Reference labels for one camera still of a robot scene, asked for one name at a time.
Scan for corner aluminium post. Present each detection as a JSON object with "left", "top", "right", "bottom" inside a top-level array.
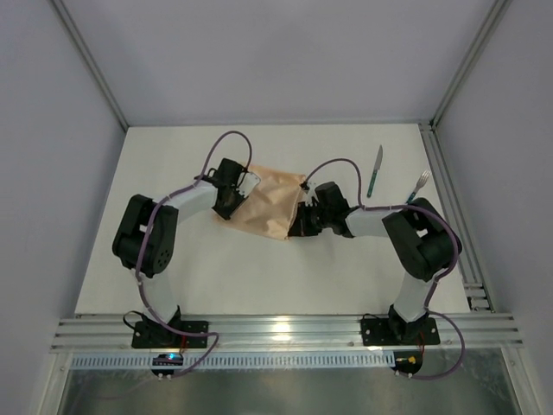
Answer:
[
  {"left": 47, "top": 0, "right": 130, "bottom": 132},
  {"left": 429, "top": 0, "right": 512, "bottom": 129}
]

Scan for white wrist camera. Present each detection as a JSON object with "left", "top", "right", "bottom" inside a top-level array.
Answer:
[
  {"left": 300, "top": 181, "right": 318, "bottom": 206},
  {"left": 237, "top": 172, "right": 261, "bottom": 198}
]

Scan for green handled fork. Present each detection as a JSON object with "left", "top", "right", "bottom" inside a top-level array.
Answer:
[{"left": 406, "top": 169, "right": 432, "bottom": 204}]

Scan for slotted grey cable duct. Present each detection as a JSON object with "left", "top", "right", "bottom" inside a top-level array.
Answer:
[{"left": 70, "top": 349, "right": 394, "bottom": 371}]

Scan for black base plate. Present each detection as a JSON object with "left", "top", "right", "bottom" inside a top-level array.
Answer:
[
  {"left": 359, "top": 314, "right": 441, "bottom": 346},
  {"left": 131, "top": 318, "right": 209, "bottom": 349}
]

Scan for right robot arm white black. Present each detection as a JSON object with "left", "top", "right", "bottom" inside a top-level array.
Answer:
[{"left": 288, "top": 182, "right": 462, "bottom": 346}]

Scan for aluminium rail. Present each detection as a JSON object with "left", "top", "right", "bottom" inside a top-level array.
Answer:
[
  {"left": 418, "top": 121, "right": 495, "bottom": 313},
  {"left": 50, "top": 313, "right": 524, "bottom": 353}
]

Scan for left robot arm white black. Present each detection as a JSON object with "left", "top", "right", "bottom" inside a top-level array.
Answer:
[{"left": 112, "top": 158, "right": 261, "bottom": 333}]

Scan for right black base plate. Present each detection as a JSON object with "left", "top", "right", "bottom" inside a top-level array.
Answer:
[{"left": 359, "top": 314, "right": 441, "bottom": 346}]

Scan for green handled knife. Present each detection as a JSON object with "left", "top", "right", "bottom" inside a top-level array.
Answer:
[{"left": 366, "top": 145, "right": 384, "bottom": 198}]

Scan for left controller board with led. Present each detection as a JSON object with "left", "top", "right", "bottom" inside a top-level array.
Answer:
[{"left": 150, "top": 352, "right": 183, "bottom": 378}]

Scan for right controller board yellow plug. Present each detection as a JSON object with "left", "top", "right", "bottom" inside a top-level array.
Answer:
[{"left": 391, "top": 350, "right": 423, "bottom": 376}]

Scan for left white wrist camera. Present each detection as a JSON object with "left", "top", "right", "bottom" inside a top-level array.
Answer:
[{"left": 237, "top": 172, "right": 261, "bottom": 198}]

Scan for front aluminium rail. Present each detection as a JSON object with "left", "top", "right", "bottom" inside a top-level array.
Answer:
[{"left": 50, "top": 313, "right": 524, "bottom": 353}]

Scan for right side aluminium rail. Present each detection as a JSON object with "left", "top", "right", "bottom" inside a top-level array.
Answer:
[{"left": 418, "top": 121, "right": 495, "bottom": 313}]

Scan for beige satin napkin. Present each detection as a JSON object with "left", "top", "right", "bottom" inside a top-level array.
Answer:
[{"left": 213, "top": 165, "right": 306, "bottom": 240}]

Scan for right corner aluminium post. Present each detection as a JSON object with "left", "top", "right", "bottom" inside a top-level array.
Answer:
[{"left": 429, "top": 0, "right": 512, "bottom": 129}]

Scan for left corner aluminium post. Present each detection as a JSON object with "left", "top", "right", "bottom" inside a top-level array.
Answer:
[{"left": 47, "top": 0, "right": 130, "bottom": 132}]

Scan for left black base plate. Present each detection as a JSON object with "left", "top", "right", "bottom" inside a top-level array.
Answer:
[{"left": 131, "top": 318, "right": 209, "bottom": 349}]

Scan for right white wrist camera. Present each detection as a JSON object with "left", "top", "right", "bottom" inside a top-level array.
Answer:
[{"left": 300, "top": 181, "right": 318, "bottom": 206}]

